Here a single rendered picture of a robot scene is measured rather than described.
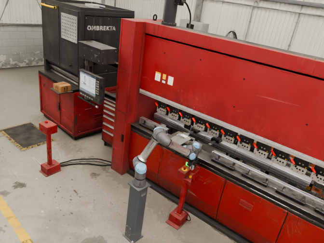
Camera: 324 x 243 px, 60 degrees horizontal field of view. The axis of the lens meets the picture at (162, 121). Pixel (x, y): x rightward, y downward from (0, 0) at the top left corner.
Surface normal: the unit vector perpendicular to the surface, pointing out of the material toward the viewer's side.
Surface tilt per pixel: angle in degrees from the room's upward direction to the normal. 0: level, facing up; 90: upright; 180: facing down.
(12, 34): 90
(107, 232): 0
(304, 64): 90
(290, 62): 90
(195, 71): 90
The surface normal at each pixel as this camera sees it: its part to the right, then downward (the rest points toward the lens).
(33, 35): 0.72, 0.38
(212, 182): -0.61, 0.25
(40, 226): 0.13, -0.90
